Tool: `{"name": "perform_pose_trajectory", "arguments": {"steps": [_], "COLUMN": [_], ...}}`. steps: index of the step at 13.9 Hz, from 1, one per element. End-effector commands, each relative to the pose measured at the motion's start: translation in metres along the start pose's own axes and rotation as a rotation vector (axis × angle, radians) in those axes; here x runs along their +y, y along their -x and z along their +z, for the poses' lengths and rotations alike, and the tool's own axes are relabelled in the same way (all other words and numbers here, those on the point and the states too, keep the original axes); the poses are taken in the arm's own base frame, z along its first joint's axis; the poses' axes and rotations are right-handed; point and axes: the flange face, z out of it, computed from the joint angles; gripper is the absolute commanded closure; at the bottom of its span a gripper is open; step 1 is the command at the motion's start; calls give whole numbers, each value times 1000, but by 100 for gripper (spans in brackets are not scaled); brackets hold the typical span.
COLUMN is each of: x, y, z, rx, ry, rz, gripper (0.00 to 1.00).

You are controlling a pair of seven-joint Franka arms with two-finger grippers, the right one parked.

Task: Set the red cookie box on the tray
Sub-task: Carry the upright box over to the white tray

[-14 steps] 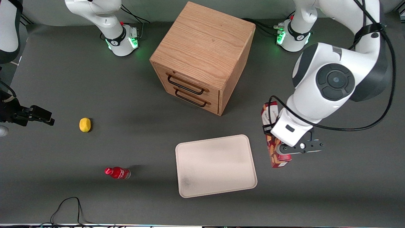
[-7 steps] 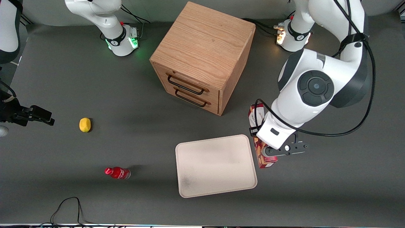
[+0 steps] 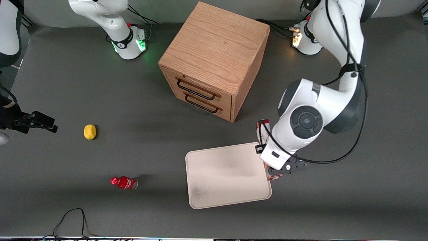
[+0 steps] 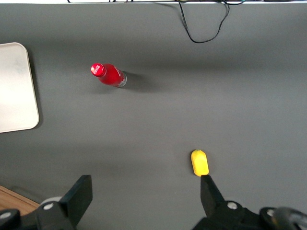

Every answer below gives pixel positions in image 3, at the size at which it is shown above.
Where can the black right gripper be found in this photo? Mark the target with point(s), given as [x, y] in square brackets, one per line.
[9, 119]

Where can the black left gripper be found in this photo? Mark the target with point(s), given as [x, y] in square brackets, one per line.
[256, 148]

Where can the red tartan cookie box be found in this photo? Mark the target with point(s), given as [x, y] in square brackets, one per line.
[262, 129]

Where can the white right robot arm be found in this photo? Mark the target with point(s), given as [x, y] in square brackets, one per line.
[100, 13]

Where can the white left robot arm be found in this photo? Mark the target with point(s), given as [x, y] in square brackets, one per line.
[334, 100]

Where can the cream plastic tray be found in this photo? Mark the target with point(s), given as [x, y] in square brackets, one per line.
[227, 174]

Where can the yellow lemon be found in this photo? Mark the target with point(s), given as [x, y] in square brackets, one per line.
[89, 132]

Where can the wooden drawer front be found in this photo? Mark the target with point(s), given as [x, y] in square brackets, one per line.
[224, 98]
[225, 112]

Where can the red cola bottle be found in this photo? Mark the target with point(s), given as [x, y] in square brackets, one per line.
[124, 182]

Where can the wooden drawer cabinet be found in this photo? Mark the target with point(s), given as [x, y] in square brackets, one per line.
[214, 43]

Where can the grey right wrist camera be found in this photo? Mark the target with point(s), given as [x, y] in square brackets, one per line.
[3, 138]

